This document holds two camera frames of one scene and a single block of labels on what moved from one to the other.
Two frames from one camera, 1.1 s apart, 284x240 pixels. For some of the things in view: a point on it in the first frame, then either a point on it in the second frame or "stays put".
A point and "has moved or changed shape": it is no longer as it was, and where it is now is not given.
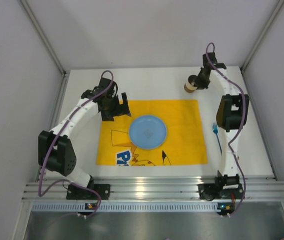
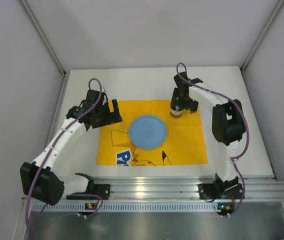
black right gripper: x=198 y=81 → x=184 y=102
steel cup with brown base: x=191 y=86 has moved or changed shape
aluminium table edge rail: x=155 y=189 stays put
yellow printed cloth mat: x=183 y=145 stays put
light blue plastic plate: x=147 y=132 stays put
